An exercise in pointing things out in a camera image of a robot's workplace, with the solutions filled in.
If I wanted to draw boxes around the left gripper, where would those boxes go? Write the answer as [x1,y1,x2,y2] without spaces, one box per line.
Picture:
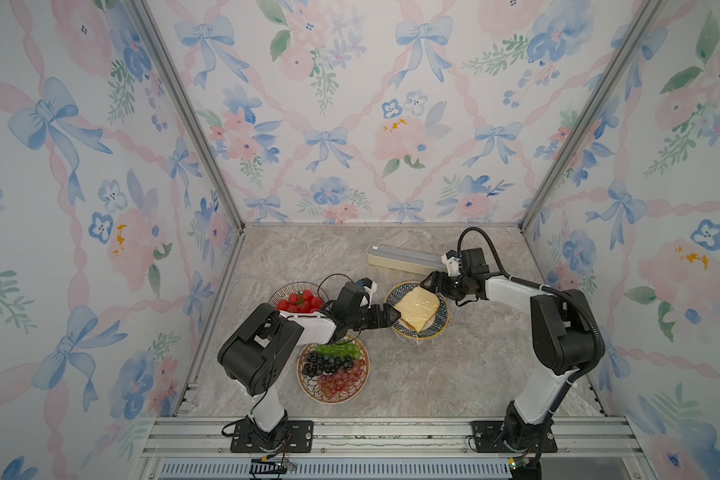
[346,303,400,331]

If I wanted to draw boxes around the clear plastic wrap sheet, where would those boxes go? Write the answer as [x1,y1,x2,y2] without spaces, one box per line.
[383,279,454,346]

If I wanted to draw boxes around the blue yellow-rimmed plate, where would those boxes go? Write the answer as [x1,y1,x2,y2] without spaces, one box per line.
[384,280,451,342]

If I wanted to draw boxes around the plastic wrap dispenser box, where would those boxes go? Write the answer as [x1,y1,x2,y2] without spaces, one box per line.
[366,244,447,276]

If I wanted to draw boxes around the patterned fruit plate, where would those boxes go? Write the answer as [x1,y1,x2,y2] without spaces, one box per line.
[297,337,370,404]

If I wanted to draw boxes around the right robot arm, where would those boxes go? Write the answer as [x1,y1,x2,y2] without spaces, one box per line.
[421,248,605,452]

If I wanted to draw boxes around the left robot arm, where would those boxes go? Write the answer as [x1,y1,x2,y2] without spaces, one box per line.
[217,278,401,453]

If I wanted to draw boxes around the glass plate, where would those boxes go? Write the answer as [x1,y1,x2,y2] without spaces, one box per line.
[269,282,328,314]

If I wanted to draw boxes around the bread slices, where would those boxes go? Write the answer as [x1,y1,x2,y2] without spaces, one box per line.
[394,286,440,333]

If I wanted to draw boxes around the green grapes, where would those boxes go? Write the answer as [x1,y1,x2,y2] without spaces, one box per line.
[313,342,363,360]

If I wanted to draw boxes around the red strawberries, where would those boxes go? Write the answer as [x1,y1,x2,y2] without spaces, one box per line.
[275,290,324,313]

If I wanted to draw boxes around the black grapes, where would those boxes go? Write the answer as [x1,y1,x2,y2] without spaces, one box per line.
[301,352,355,378]

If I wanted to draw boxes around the red grapes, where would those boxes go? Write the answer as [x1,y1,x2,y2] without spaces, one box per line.
[317,359,368,401]

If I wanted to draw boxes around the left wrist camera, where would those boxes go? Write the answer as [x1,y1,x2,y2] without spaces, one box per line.
[357,277,377,307]

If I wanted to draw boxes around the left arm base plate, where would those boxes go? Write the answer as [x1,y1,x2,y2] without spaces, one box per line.
[221,418,314,454]

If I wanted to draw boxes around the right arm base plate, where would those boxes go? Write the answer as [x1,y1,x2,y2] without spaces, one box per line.
[470,420,558,455]

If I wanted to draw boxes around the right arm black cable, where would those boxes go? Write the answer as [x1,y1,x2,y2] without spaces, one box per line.
[455,226,607,475]

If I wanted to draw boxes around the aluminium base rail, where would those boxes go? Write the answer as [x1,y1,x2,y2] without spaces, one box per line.
[131,417,658,479]

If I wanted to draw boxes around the left aluminium corner post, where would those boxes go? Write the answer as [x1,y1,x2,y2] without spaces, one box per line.
[124,0,245,234]

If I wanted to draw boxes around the aluminium corner post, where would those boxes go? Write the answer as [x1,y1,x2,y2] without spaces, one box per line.
[124,0,245,234]
[518,0,666,234]

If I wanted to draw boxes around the right aluminium corner post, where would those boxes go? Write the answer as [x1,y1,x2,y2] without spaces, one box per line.
[518,0,666,234]

